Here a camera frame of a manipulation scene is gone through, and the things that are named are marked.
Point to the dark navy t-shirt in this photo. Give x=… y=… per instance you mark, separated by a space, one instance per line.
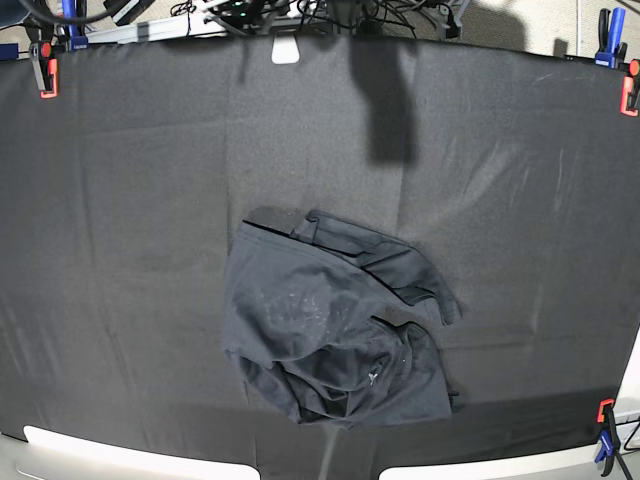
x=326 y=323

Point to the black table cloth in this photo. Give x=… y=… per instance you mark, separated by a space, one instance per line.
x=516 y=175

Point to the black power adapter box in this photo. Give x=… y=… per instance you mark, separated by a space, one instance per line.
x=130 y=11

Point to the blue bar clamp far-left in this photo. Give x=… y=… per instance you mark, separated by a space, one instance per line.
x=76 y=38

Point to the red black clamp near-right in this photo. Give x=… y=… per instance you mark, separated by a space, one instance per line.
x=605 y=412

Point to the red black clamp far-left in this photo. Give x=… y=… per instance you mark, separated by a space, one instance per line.
x=45 y=68

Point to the red black clamp far-right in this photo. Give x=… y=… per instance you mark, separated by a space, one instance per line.
x=629 y=104

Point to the blue bar clamp near-right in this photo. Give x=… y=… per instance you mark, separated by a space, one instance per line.
x=609 y=445

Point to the blue bar clamp far-right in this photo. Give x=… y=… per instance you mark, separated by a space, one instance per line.
x=611 y=51

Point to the aluminium frame rail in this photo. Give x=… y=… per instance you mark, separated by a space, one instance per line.
x=183 y=26

